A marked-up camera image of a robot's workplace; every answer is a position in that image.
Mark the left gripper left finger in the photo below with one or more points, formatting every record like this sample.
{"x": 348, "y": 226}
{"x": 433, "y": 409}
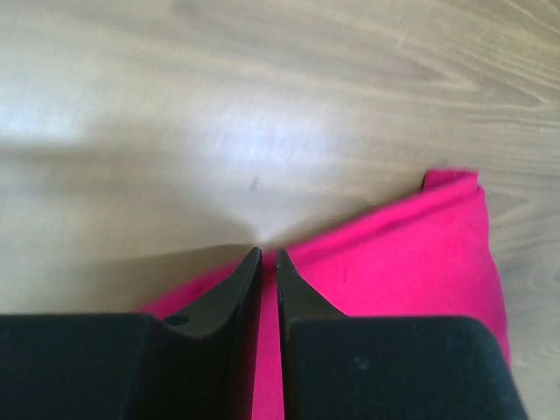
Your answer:
{"x": 198, "y": 363}

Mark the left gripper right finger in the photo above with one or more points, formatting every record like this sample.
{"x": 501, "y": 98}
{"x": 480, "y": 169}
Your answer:
{"x": 340, "y": 367}

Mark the pink t shirt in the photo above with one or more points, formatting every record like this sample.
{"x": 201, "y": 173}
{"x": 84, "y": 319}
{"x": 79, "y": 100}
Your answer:
{"x": 425, "y": 255}

